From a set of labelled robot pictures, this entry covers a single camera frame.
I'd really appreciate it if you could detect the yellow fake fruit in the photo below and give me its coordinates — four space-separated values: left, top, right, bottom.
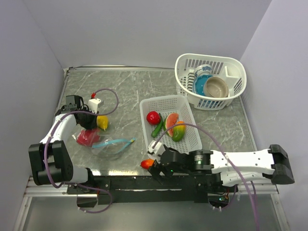
96 115 109 130

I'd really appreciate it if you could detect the orange red fake fruit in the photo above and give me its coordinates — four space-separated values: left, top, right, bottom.
140 159 154 169

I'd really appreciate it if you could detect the orange green fake mango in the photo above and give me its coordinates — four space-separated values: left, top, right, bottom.
172 121 186 142

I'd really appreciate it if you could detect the clear zip top bag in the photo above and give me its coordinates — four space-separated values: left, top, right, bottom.
72 128 136 156

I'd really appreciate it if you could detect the green fake pepper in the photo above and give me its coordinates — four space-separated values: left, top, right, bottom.
151 113 164 138

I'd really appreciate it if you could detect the fake watermelon slice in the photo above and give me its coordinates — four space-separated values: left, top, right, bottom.
163 113 179 131

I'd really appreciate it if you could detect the red fake pepper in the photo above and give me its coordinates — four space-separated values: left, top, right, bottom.
146 111 161 125

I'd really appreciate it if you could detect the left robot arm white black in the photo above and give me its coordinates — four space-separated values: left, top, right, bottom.
28 95 102 193

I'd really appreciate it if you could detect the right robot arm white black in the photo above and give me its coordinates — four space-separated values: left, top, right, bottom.
147 141 295 192

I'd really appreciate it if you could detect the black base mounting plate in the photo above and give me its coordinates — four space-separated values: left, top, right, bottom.
67 175 238 208

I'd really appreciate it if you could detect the white perforated flat basket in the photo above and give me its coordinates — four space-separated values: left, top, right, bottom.
140 95 202 153

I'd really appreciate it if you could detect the blue plate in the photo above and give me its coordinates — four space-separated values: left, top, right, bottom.
192 75 212 96

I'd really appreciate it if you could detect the beige bowl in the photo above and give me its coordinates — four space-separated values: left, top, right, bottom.
204 77 229 98

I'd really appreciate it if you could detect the white dish rack basket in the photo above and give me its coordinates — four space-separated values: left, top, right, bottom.
174 53 247 111

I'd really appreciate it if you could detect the blue white patterned cup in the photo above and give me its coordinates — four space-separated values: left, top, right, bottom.
194 64 213 77

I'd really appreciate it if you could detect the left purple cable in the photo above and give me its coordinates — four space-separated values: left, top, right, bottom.
45 88 119 214

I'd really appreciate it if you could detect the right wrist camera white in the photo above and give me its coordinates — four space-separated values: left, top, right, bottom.
147 141 165 162

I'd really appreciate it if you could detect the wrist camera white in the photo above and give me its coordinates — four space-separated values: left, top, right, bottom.
147 141 165 162
87 92 104 114

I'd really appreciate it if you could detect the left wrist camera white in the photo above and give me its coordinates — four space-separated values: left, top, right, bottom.
87 92 104 114

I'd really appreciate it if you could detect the aluminium rail frame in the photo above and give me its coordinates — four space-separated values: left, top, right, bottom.
13 177 290 231

